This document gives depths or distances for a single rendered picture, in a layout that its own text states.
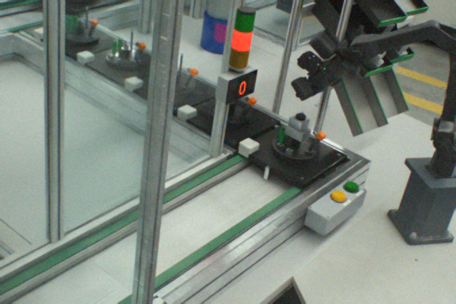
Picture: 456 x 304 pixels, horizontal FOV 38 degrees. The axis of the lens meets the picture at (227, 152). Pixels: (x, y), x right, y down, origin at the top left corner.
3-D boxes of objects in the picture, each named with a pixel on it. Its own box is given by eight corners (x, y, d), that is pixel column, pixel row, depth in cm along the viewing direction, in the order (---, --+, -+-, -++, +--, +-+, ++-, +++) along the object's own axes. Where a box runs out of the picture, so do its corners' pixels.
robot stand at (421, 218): (453, 242, 189) (476, 186, 179) (408, 245, 185) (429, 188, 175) (429, 211, 201) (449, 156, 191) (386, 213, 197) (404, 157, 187)
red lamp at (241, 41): (254, 48, 174) (256, 31, 171) (241, 53, 170) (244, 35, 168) (239, 42, 176) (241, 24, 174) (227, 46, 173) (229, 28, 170)
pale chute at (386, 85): (399, 114, 226) (409, 110, 222) (375, 123, 218) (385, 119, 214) (369, 38, 227) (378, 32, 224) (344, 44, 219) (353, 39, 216)
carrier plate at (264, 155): (346, 160, 202) (347, 155, 201) (302, 190, 186) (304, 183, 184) (283, 128, 214) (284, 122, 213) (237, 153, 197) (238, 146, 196)
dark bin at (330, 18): (389, 70, 206) (403, 54, 200) (363, 78, 198) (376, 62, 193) (338, 5, 215) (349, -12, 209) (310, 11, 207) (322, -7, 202)
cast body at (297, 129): (309, 138, 196) (314, 117, 192) (301, 142, 193) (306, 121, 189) (286, 126, 200) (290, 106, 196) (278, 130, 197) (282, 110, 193)
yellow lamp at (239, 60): (250, 66, 176) (254, 49, 174) (239, 70, 173) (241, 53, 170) (236, 59, 179) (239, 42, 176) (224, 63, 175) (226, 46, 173)
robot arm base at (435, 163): (456, 178, 181) (463, 159, 178) (435, 178, 179) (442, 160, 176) (443, 163, 187) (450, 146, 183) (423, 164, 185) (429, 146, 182)
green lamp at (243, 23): (256, 30, 171) (260, 13, 169) (245, 34, 168) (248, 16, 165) (241, 24, 174) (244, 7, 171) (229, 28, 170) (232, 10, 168)
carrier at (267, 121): (279, 126, 215) (286, 92, 208) (233, 150, 198) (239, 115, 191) (223, 98, 227) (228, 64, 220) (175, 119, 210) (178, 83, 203)
